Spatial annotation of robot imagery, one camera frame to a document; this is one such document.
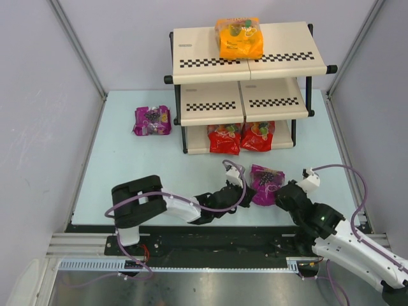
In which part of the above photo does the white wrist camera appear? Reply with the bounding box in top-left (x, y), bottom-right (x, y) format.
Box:
top-left (226, 166), bottom-right (244, 188)
top-left (296, 168), bottom-right (321, 194)

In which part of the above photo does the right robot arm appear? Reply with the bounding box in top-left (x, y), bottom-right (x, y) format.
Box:
top-left (275, 180), bottom-right (407, 305)

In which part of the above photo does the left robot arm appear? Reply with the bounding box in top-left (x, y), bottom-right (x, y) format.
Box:
top-left (105, 175), bottom-right (256, 247)

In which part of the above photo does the red fruit gummy bag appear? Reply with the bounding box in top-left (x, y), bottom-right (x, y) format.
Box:
top-left (240, 121), bottom-right (275, 152)
top-left (207, 123), bottom-right (242, 156)

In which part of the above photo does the grey cable duct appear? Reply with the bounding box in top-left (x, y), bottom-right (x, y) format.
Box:
top-left (59, 257), bottom-right (319, 273)

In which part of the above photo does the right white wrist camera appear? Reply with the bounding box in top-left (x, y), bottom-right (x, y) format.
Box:
top-left (296, 168), bottom-right (321, 194)

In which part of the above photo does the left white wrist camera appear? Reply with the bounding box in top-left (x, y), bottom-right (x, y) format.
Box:
top-left (226, 166), bottom-right (244, 188)

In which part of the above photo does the purple grape gummy bag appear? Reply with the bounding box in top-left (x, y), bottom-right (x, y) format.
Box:
top-left (250, 164), bottom-right (285, 207)
top-left (133, 105), bottom-right (171, 136)

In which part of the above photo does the beige three-tier shelf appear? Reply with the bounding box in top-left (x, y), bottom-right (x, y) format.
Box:
top-left (164, 22), bottom-right (338, 154)

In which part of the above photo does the orange mango gummy bag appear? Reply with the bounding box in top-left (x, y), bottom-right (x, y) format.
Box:
top-left (214, 17), bottom-right (264, 60)

